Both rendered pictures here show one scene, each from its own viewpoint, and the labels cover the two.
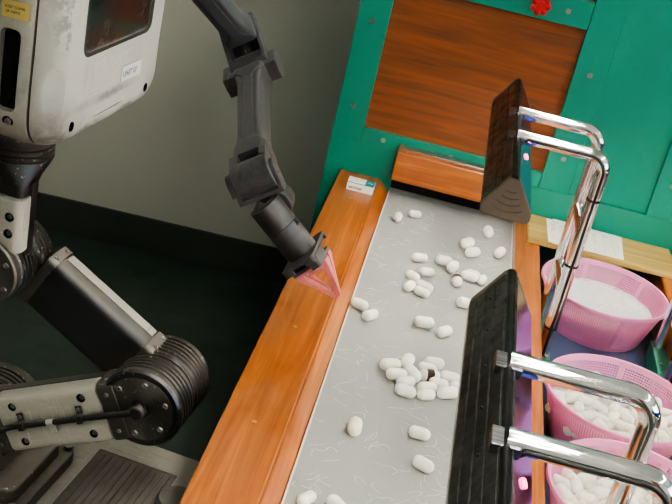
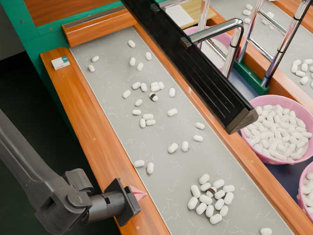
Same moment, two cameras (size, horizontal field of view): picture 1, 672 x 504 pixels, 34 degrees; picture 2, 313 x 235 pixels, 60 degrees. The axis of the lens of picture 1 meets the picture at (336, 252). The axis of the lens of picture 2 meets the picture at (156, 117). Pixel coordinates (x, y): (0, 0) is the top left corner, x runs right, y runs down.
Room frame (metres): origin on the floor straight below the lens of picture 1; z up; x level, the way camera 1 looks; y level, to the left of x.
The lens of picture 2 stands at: (1.46, 0.08, 1.55)
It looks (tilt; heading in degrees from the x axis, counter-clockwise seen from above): 57 degrees down; 327
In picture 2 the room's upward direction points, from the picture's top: straight up
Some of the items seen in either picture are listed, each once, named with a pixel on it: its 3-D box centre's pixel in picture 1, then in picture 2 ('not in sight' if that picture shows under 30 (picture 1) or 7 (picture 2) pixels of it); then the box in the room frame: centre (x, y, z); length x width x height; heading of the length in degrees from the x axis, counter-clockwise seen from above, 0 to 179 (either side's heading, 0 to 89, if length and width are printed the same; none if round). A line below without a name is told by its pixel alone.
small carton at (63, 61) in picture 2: (360, 185); (60, 62); (2.31, -0.02, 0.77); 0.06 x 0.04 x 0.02; 86
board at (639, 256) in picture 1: (599, 245); (177, 17); (2.29, -0.57, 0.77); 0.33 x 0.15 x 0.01; 86
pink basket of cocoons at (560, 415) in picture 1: (613, 418); (274, 133); (1.64, -0.53, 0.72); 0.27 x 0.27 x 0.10
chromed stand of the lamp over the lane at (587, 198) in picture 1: (528, 238); (190, 70); (1.92, -0.34, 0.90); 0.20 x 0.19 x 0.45; 176
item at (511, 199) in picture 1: (512, 139); (171, 32); (1.93, -0.27, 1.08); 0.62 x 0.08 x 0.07; 176
